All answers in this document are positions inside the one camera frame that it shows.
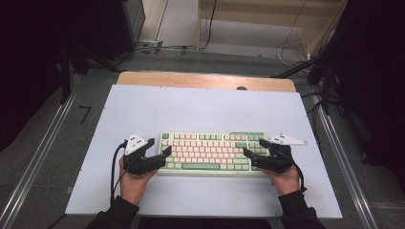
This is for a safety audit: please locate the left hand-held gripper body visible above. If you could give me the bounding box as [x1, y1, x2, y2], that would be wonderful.
[121, 133, 160, 177]

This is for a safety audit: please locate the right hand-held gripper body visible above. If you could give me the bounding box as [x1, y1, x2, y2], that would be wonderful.
[253, 133, 309, 175]

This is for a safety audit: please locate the green and pink keyboard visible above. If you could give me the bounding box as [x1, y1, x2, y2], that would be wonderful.
[155, 130, 273, 177]

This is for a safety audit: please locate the person's right hand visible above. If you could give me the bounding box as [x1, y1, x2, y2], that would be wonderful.
[260, 164, 301, 198]

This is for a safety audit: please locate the person's left hand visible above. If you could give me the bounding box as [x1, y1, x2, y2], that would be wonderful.
[117, 156, 160, 206]

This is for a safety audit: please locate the white table cover board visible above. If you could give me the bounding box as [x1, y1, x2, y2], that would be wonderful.
[64, 84, 344, 220]

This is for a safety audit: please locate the wooden table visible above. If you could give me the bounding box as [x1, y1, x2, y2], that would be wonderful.
[116, 71, 298, 94]

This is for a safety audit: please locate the black metal stand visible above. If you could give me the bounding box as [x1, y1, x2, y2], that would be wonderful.
[270, 56, 321, 79]
[57, 44, 74, 105]

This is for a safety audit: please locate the white power strip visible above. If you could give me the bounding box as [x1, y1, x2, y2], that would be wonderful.
[136, 39, 164, 50]

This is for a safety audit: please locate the black cabinet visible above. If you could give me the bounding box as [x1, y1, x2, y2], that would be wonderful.
[97, 0, 146, 62]

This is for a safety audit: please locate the dark curtain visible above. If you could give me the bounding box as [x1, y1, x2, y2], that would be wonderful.
[0, 0, 108, 152]
[321, 0, 405, 192]

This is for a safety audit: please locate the light wooden shelf unit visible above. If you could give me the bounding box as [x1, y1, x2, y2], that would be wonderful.
[196, 0, 349, 59]

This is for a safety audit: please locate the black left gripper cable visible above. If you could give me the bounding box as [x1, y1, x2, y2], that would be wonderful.
[109, 140, 129, 205]

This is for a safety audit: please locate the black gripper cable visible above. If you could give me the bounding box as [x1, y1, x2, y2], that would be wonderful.
[109, 140, 129, 205]
[290, 159, 309, 194]

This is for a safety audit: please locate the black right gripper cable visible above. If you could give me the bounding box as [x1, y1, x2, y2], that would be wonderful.
[290, 159, 309, 194]

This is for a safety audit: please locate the metal floor rail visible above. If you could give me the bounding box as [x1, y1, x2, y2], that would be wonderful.
[0, 91, 78, 229]
[311, 94, 380, 229]

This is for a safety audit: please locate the white coiled cable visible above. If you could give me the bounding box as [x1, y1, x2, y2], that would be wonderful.
[277, 40, 310, 70]

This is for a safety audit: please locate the black hanging cable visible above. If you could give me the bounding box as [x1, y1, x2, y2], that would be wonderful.
[200, 0, 219, 52]

